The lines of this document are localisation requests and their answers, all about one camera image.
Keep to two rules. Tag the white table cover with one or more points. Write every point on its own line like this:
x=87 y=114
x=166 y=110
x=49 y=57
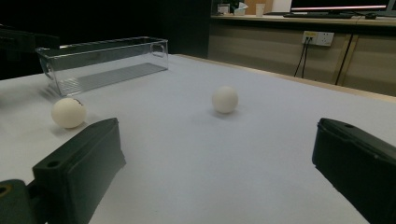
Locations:
x=202 y=149

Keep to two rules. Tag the tissue box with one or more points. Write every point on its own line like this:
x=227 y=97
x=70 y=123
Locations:
x=240 y=10

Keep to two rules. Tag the white wall socket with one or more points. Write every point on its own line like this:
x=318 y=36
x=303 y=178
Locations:
x=318 y=38

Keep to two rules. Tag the black monitor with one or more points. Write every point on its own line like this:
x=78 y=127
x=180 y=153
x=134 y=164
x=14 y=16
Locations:
x=339 y=4

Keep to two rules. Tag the plain white ball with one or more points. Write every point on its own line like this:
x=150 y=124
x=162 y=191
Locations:
x=224 y=99

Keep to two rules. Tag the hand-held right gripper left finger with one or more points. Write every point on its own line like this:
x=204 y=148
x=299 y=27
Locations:
x=77 y=168

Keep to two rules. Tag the white paper cup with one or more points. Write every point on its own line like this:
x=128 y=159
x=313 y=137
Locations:
x=260 y=10

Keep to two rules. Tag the white ball with dark mark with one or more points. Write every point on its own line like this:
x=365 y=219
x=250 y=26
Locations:
x=68 y=113

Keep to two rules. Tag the black computer mouse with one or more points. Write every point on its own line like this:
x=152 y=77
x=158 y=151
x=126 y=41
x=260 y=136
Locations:
x=371 y=16

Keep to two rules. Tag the beige wooden cabinet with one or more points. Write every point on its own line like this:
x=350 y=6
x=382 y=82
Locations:
x=264 y=46

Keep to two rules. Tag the brown cardboard box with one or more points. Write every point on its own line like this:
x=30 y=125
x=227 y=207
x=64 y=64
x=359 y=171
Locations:
x=250 y=6

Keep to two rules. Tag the black keyboard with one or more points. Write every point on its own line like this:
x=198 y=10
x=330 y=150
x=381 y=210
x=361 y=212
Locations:
x=317 y=15

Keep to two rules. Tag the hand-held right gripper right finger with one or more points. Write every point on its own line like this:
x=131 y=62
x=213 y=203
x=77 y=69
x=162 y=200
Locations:
x=358 y=161

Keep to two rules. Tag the clear plastic bin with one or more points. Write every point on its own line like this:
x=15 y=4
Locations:
x=93 y=60

